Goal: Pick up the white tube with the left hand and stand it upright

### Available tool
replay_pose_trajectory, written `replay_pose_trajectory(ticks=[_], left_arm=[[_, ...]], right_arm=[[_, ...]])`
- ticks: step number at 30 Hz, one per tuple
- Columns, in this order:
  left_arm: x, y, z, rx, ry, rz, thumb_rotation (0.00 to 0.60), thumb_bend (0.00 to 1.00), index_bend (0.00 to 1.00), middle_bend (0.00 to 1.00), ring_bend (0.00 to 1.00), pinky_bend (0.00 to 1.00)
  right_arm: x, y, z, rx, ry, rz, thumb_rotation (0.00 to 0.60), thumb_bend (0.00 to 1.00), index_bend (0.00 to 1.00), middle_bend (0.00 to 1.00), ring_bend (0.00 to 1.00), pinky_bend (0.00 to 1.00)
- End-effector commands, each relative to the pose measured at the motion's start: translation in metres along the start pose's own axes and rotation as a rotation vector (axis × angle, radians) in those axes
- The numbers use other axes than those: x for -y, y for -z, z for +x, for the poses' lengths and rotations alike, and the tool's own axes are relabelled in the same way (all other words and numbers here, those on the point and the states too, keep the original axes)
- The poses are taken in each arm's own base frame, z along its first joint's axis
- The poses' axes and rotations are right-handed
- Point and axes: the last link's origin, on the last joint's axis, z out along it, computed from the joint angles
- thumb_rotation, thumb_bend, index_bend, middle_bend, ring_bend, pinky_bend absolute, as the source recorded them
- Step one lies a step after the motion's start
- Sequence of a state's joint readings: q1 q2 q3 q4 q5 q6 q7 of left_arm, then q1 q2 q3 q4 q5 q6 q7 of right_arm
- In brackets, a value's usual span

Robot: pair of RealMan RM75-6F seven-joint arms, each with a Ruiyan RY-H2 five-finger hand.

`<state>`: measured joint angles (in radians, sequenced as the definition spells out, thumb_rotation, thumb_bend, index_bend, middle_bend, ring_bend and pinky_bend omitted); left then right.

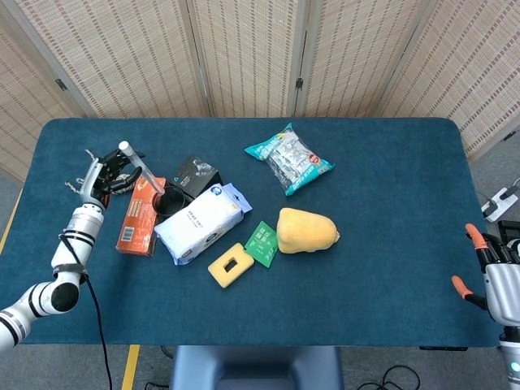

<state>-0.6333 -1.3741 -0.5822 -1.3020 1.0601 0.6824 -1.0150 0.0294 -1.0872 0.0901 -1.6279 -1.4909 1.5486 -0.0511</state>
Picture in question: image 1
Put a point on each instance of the white power strip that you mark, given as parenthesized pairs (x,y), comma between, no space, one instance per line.
(497,205)

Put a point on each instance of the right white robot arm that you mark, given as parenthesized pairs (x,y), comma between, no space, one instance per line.
(512,357)

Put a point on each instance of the woven folding screen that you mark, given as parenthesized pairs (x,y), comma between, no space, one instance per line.
(243,53)

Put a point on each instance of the blue felt table cover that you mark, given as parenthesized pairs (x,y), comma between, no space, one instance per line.
(365,284)

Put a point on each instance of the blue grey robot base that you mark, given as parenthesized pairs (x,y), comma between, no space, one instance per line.
(256,369)

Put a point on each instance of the clear plastic tube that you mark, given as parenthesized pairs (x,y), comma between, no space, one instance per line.
(152,181)

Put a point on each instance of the orange cardboard box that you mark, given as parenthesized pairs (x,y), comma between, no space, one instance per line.
(138,223)

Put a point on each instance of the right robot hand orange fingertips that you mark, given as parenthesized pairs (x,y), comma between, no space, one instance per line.
(503,288)

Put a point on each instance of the white tissue pack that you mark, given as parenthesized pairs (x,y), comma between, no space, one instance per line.
(199,223)

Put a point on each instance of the teal snack bag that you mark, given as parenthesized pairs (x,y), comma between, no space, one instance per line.
(288,158)

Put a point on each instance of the black screen hinge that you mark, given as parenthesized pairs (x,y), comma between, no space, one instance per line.
(61,84)
(300,83)

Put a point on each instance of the black cardboard box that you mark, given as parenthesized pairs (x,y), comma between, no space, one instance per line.
(197,170)

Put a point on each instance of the green tea sachet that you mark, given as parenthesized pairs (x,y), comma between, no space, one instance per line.
(262,243)

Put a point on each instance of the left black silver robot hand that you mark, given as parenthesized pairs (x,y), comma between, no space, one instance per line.
(103,174)

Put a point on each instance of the black device box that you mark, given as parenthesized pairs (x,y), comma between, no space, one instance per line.
(508,229)

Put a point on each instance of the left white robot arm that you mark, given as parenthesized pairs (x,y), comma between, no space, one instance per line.
(69,252)

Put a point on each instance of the yellow sponge with hole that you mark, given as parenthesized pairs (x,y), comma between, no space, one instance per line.
(217,270)

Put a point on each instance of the yellow plush toy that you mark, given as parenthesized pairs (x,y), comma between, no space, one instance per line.
(304,231)

